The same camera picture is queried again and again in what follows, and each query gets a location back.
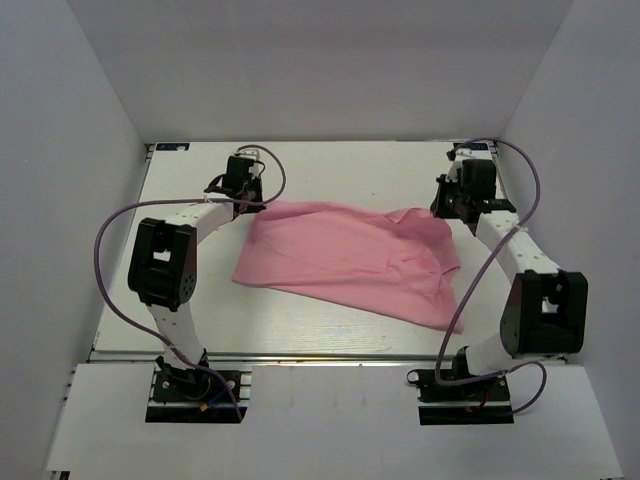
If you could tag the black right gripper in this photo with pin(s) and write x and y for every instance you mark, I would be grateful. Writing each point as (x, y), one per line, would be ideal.
(439, 207)

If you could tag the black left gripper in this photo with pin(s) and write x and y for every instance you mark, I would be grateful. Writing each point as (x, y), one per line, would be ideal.
(258, 206)

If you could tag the pink t shirt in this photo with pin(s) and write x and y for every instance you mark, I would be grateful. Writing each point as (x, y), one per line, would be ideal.
(399, 264)

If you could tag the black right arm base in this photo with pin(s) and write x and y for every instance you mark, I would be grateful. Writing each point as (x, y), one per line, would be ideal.
(486, 402)

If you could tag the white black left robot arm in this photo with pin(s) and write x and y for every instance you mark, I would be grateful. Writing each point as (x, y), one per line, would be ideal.
(163, 267)

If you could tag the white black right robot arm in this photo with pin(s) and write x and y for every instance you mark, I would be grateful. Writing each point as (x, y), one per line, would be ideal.
(545, 312)

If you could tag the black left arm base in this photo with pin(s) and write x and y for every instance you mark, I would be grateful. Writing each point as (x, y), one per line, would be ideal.
(196, 397)

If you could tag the blue label sticker right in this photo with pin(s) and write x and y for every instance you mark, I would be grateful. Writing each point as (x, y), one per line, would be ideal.
(473, 146)

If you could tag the blue label sticker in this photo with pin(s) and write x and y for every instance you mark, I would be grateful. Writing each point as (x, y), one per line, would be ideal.
(473, 146)
(172, 147)

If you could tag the blue label sticker left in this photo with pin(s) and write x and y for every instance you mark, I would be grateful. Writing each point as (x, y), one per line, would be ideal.
(172, 147)

